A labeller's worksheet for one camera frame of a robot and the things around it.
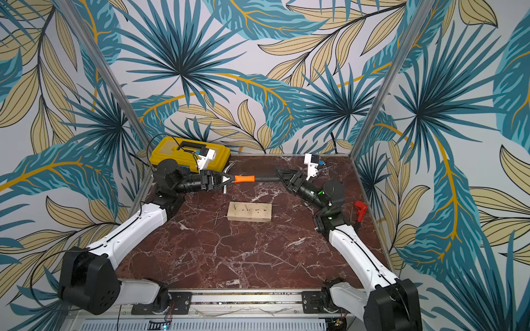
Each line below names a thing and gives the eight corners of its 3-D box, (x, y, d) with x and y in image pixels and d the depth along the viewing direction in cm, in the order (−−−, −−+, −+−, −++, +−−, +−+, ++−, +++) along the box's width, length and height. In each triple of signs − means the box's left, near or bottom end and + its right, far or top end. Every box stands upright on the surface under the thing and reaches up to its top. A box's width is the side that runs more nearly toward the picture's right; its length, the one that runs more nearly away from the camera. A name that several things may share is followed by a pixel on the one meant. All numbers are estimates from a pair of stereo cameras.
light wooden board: (227, 222, 96) (226, 217, 92) (229, 206, 101) (228, 201, 97) (272, 222, 96) (272, 218, 92) (271, 207, 101) (272, 202, 97)
